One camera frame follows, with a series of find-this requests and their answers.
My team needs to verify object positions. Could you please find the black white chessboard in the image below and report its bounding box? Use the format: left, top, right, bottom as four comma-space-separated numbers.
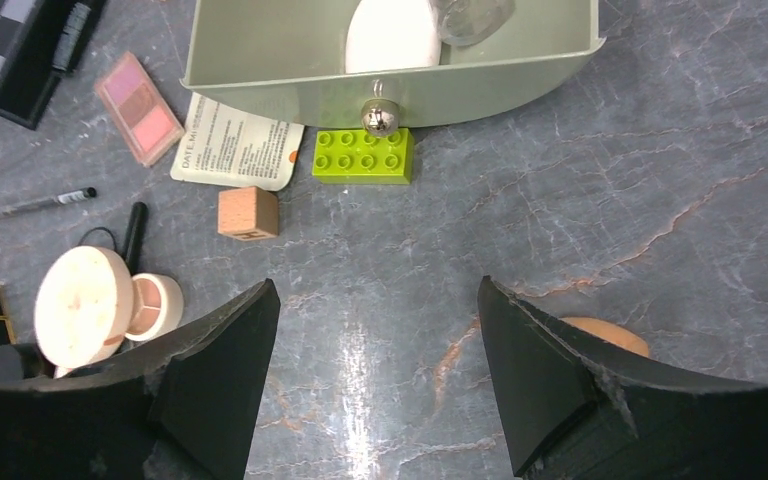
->
0, 0, 107, 130

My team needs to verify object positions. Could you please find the black makeup brush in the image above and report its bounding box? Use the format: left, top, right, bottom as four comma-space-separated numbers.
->
122, 202, 148, 275

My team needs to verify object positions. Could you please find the green lego brick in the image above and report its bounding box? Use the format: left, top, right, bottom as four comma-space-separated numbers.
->
312, 128, 414, 185

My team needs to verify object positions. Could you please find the small wooden cube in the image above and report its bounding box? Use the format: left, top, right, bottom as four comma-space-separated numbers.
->
217, 186, 280, 241

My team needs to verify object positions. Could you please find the black eyeliner pencil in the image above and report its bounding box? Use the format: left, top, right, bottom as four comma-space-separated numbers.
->
0, 187, 98, 219

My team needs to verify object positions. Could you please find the orange makeup sponge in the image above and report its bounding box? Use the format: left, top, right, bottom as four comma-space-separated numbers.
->
563, 317, 650, 358

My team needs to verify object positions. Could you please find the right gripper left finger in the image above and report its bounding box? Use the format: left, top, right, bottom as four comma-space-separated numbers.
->
0, 279, 281, 479

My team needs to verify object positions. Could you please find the round pink powder compact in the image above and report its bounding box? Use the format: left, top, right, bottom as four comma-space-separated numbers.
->
33, 245, 184, 372

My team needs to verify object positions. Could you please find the pink blush palette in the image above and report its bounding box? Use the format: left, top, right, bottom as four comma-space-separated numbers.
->
95, 51, 185, 167

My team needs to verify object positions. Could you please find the round drawer organizer box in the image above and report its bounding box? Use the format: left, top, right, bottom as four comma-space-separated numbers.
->
182, 1, 604, 129

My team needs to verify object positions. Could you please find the clear plastic bottle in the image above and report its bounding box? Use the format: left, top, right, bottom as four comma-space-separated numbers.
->
429, 0, 515, 47

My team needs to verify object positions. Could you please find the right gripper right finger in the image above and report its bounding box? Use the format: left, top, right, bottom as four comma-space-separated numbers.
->
477, 277, 768, 479

